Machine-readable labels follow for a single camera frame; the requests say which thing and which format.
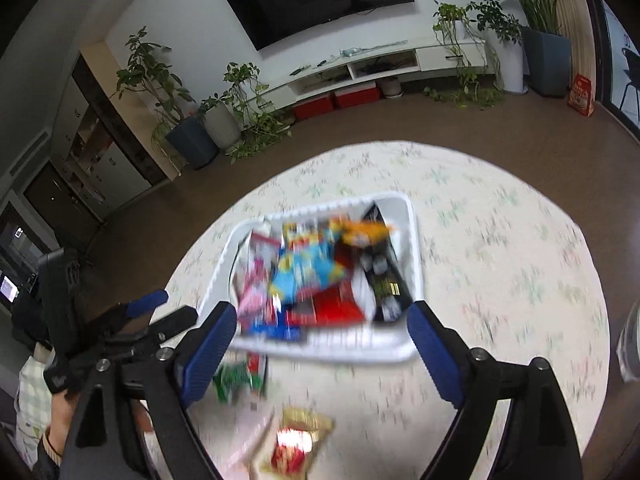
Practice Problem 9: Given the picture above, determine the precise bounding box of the light blue panda snack packet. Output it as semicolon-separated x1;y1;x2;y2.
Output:
270;230;348;306

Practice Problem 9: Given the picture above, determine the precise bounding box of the potted plant white planter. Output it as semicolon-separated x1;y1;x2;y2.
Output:
470;0;529;95

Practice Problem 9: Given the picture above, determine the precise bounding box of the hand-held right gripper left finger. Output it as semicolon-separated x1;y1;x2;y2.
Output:
60;300;238;480

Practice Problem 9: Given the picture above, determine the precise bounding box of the blue yellow roll cake packet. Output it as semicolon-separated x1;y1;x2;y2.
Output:
247;310;303;343

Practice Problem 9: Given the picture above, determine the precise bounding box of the potted plant ribbed grey planter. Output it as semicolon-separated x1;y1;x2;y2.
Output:
200;62;293;163

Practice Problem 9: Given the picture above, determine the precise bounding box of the pale checked garment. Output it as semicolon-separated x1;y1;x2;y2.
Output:
14;347;56;456

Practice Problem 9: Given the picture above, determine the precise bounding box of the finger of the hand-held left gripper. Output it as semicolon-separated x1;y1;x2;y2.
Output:
100;289;170;341
107;306;198;356

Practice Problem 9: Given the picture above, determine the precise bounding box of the black snack packet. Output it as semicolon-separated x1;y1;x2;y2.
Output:
357;202;413;323

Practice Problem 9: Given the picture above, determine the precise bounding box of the red white peach snack packet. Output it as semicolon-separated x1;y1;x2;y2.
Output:
246;352;268;398

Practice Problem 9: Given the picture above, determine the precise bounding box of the black chair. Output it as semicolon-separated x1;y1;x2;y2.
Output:
619;47;640;111

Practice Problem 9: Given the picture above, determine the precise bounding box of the large shiny red snack packet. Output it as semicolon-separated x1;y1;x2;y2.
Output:
310;245;376;326

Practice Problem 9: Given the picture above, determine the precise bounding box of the trailing vine plant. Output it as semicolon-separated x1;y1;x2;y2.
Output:
424;0;506;109

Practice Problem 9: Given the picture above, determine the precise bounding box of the black framed window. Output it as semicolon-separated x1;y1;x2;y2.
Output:
585;0;640;131

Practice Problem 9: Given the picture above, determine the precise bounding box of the red round label snack packet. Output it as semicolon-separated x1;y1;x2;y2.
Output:
281;220;323;253

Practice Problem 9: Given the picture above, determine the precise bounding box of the white plastic tray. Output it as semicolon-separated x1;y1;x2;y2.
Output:
197;191;426;365

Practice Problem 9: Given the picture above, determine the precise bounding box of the red storage box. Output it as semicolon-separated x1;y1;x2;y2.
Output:
334;85;381;109
292;94;336;121

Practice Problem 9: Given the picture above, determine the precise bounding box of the red paper bag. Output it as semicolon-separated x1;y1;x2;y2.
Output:
567;74;597;118

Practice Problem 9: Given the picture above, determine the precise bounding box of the red gold heart chocolate packet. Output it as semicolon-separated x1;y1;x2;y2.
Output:
257;406;335;478

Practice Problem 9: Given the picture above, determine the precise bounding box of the orange snack packet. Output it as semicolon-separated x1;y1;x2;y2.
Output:
340;217;396;248

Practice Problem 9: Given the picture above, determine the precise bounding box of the person's left hand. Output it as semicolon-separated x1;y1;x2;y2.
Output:
47;390;78;456

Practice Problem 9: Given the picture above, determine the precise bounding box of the leafy tree in dark planter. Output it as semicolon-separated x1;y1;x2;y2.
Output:
116;27;219;170

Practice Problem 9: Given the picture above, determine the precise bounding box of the white tv cabinet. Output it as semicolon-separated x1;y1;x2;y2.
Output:
260;35;488;111

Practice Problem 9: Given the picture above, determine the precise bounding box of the broad-leaf plant in dark planter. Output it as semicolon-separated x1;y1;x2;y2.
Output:
477;0;572;97

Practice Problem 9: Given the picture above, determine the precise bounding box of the green snack packet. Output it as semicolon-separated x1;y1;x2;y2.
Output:
212;360;253;403

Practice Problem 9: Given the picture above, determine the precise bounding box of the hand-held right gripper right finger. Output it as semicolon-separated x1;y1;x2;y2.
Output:
407;300;583;480

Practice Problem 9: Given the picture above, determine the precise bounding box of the clear plastic bag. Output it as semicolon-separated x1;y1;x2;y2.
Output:
617;301;640;382

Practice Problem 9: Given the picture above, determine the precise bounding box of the wooden wall cabinet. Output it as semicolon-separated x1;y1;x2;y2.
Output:
50;42;181;221

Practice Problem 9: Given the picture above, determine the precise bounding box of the floral tablecloth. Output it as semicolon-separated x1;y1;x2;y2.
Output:
162;140;612;480

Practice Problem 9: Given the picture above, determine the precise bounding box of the bright pink snack packet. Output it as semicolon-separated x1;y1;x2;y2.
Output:
237;232;281;331

